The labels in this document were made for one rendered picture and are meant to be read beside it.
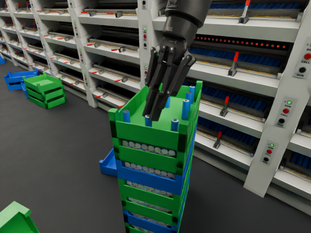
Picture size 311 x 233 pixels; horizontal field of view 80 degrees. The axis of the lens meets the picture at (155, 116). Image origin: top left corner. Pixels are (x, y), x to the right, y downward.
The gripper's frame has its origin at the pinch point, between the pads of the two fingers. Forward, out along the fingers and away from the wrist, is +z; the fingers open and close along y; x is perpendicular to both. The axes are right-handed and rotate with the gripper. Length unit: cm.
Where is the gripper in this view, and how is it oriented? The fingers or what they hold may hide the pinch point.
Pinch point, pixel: (154, 106)
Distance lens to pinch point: 46.9
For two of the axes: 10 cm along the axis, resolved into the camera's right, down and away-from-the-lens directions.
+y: 6.6, 3.8, -6.5
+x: 6.8, 0.6, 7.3
